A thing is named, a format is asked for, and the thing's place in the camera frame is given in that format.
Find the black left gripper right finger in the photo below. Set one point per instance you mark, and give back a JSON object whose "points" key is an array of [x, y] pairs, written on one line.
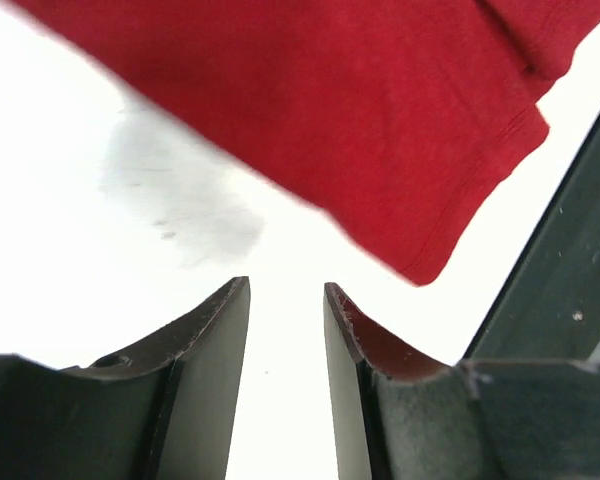
{"points": [[400, 414]]}

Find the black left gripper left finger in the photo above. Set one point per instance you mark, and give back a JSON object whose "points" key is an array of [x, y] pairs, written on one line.
{"points": [[160, 408]]}

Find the red t shirt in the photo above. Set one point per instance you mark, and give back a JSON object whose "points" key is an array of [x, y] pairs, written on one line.
{"points": [[398, 118]]}

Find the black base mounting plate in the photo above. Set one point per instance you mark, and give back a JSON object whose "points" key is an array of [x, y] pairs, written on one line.
{"points": [[549, 306]]}

